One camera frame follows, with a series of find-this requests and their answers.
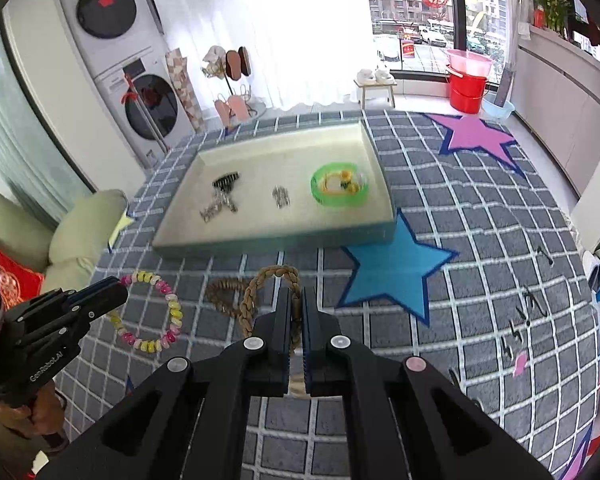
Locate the white cabinet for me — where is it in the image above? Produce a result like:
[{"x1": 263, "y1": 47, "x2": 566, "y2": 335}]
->
[{"x1": 509, "y1": 24, "x2": 600, "y2": 202}]

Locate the colourful bead bracelet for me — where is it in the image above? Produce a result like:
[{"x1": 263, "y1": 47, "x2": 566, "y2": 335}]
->
[{"x1": 107, "y1": 269, "x2": 184, "y2": 357}]

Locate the green plastic bangle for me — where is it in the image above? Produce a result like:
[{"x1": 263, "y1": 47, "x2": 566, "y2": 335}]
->
[{"x1": 309, "y1": 161, "x2": 372, "y2": 208}]

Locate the slipper rack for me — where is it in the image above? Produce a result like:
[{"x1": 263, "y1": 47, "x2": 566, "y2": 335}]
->
[{"x1": 201, "y1": 45, "x2": 267, "y2": 129}]

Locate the red plastic bucket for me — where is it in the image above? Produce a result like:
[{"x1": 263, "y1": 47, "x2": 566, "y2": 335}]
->
[{"x1": 447, "y1": 70, "x2": 489, "y2": 115}]

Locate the potted green plant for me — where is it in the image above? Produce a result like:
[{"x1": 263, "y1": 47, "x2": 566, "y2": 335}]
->
[{"x1": 521, "y1": 0, "x2": 574, "y2": 37}]

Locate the white printed bag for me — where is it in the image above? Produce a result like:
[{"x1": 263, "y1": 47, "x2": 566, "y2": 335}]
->
[{"x1": 580, "y1": 248, "x2": 600, "y2": 291}]

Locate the person's left hand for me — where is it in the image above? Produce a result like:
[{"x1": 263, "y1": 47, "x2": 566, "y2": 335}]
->
[{"x1": 27, "y1": 381, "x2": 69, "y2": 442}]

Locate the light blue basin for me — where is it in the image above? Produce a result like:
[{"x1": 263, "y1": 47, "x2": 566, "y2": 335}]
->
[{"x1": 481, "y1": 93, "x2": 515, "y2": 121}]

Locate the teal and cream tray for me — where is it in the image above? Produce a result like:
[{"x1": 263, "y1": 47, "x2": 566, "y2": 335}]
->
[{"x1": 152, "y1": 121, "x2": 399, "y2": 262}]

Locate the yellow cord bracelet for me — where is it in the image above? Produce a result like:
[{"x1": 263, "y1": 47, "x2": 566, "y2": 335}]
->
[{"x1": 320, "y1": 170, "x2": 361, "y2": 197}]

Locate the tan braided rope bracelet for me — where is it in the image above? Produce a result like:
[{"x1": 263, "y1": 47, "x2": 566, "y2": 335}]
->
[{"x1": 239, "y1": 265, "x2": 304, "y2": 357}]

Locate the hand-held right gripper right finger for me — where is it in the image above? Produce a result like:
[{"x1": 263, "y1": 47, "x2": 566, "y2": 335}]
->
[{"x1": 301, "y1": 286, "x2": 553, "y2": 480}]

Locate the white tumble dryer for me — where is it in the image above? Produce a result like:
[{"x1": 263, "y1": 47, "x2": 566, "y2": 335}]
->
[{"x1": 49, "y1": 0, "x2": 169, "y2": 82}]

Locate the small wooden stool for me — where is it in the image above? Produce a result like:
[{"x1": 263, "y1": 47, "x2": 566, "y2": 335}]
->
[{"x1": 353, "y1": 80, "x2": 397, "y2": 109}]

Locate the checked paper bag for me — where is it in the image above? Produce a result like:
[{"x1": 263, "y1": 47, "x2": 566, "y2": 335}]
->
[{"x1": 164, "y1": 47, "x2": 206, "y2": 134}]

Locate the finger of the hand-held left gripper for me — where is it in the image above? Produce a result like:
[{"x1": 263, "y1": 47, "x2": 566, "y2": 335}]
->
[
  {"x1": 75, "y1": 292, "x2": 130, "y2": 332},
  {"x1": 66, "y1": 275, "x2": 130, "y2": 307}
]

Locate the pale green sofa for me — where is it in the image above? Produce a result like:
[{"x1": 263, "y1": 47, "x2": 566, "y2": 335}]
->
[{"x1": 0, "y1": 183, "x2": 132, "y2": 306}]

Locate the brown wooden bead bracelet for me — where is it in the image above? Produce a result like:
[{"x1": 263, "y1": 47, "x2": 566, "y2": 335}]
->
[{"x1": 204, "y1": 277, "x2": 254, "y2": 319}]

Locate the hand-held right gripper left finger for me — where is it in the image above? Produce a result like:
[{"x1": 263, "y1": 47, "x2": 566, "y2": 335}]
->
[{"x1": 37, "y1": 287, "x2": 294, "y2": 480}]

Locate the white sheer curtain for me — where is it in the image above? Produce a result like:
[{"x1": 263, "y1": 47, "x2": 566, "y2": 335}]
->
[{"x1": 134, "y1": 0, "x2": 377, "y2": 117}]

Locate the white washing machine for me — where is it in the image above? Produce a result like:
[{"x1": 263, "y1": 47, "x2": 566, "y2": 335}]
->
[{"x1": 92, "y1": 57, "x2": 202, "y2": 167}]

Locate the red embroidered cushion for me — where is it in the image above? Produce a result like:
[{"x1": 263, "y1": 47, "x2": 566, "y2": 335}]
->
[{"x1": 0, "y1": 245, "x2": 47, "y2": 312}]

